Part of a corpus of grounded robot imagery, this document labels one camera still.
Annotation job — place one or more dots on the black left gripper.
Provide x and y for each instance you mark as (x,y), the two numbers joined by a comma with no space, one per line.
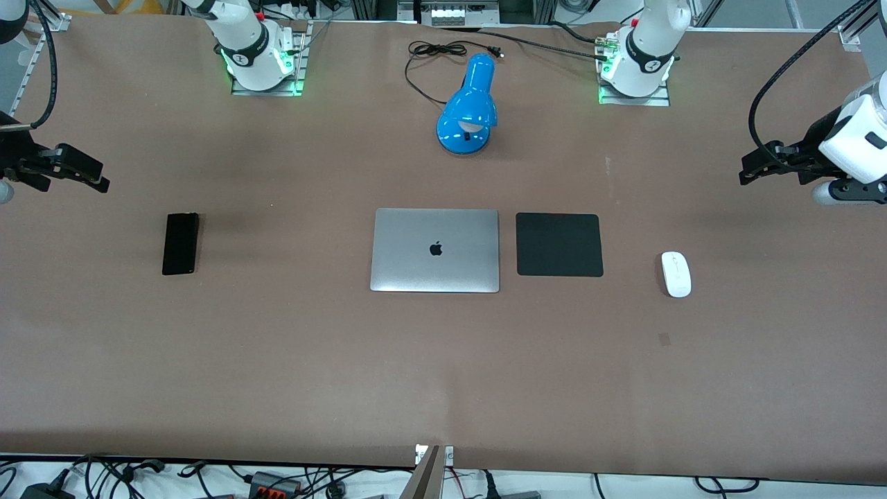
(808,146)

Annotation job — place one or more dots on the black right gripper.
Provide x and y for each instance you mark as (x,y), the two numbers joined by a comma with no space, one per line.
(14,155)

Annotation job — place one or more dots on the black smartphone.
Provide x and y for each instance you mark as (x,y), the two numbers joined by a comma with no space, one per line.
(180,244)

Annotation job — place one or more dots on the white computer mouse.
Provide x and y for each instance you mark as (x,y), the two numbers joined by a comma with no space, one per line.
(675,276)

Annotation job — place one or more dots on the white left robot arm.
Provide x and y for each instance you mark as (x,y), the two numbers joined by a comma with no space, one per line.
(648,48)

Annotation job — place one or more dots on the black mouse pad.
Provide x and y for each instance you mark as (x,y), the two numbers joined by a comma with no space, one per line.
(559,244)

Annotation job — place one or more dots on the black power adapter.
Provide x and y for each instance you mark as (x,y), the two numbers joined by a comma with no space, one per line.
(45,492)

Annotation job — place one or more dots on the blue desk lamp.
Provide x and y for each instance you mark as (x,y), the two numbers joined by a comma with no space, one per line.
(471,104)

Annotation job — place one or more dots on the white power strip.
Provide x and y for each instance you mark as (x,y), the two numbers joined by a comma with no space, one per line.
(463,15)

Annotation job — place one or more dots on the silver closed laptop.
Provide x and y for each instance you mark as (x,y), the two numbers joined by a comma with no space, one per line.
(434,267)

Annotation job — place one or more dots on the grey orange connector block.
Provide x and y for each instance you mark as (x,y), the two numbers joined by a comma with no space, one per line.
(274,484)

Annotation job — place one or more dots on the aluminium corner bracket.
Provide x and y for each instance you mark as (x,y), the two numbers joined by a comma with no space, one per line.
(849,38)
(57,22)

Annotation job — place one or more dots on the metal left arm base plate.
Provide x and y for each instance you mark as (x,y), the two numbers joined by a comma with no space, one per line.
(634,100)

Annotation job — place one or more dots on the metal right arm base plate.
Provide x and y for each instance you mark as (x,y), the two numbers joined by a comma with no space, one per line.
(301,55)

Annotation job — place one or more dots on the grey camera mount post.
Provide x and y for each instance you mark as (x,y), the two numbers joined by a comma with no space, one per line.
(426,478)

